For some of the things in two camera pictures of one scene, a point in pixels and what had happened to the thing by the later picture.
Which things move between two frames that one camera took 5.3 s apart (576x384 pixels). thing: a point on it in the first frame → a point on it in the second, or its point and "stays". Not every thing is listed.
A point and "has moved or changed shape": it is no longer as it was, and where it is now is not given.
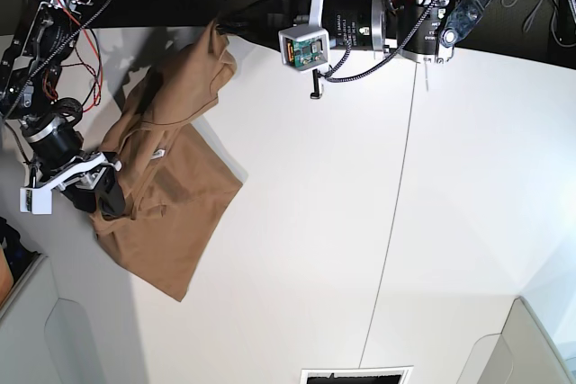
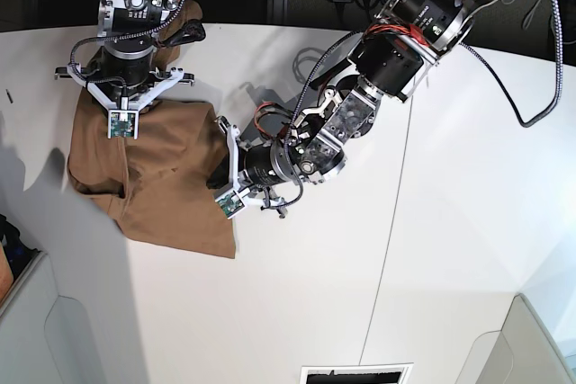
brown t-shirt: x=179 y=176 has moved or changed shape
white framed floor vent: x=357 y=375 stays
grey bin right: x=523 y=352 stays
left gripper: x=85 y=172 → x=125 y=89
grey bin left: x=45 y=339 stays
